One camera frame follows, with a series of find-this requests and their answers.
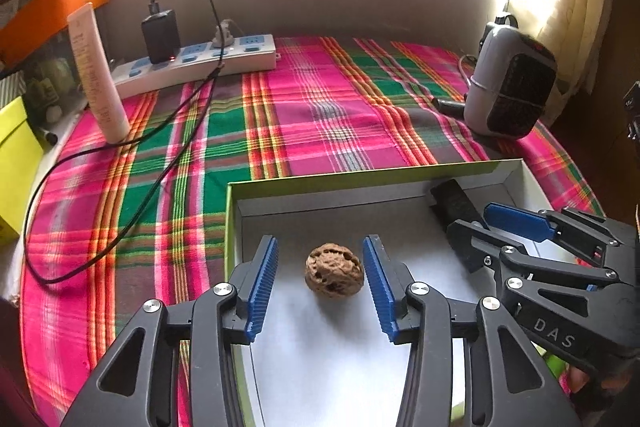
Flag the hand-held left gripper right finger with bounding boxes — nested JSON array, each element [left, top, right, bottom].
[[362, 234, 583, 427]]

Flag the black cylindrical object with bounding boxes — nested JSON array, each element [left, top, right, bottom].
[[432, 96, 468, 116]]

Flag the black charger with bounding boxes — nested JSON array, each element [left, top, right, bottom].
[[141, 10, 181, 64]]

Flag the black cable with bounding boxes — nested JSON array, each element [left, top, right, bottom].
[[22, 0, 224, 286]]

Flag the orange box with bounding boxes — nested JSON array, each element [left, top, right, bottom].
[[0, 0, 110, 65]]

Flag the person's right hand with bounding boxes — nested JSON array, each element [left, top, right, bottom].
[[567, 359, 640, 413]]

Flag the white blue power strip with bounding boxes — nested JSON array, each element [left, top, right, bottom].
[[111, 34, 277, 98]]

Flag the grey striped box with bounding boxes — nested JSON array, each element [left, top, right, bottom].
[[0, 69, 26, 108]]

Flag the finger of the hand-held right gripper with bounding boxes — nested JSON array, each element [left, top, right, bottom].
[[446, 219, 631, 303], [484, 203, 638, 268]]

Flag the black remote-shaped device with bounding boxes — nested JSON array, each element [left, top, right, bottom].
[[430, 179, 491, 233]]

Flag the brown walnut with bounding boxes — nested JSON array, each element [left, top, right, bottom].
[[305, 243, 364, 294]]

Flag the green cardboard box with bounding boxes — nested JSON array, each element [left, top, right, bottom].
[[223, 158, 596, 427]]

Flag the yellow box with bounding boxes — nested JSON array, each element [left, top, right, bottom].
[[0, 97, 46, 243]]

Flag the cream curtain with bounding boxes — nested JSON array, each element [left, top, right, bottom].
[[510, 0, 621, 128]]

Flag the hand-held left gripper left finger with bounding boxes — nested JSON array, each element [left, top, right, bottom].
[[60, 234, 280, 427]]

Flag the plaid cloth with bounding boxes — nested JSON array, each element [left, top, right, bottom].
[[20, 36, 606, 427]]

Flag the grey black small heater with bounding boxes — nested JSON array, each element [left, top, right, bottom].
[[464, 14, 558, 139]]

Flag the white plug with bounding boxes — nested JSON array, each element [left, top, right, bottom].
[[210, 19, 246, 50]]

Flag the clear plastic storage box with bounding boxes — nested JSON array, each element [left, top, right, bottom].
[[20, 22, 86, 142]]

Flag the cream tube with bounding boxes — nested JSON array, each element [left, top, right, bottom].
[[67, 3, 130, 144]]

